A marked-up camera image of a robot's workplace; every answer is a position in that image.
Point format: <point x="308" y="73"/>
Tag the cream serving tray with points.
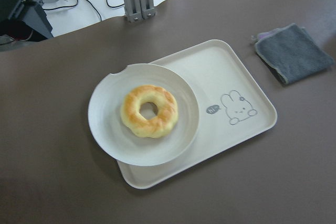
<point x="233" y="108"/>

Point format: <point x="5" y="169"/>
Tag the glazed donut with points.
<point x="160" y="125"/>

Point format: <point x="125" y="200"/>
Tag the white round plate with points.
<point x="117" y="140"/>

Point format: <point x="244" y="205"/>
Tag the grey folded cloth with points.
<point x="291" y="53"/>

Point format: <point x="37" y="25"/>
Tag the black plastic platform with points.
<point x="25" y="20"/>

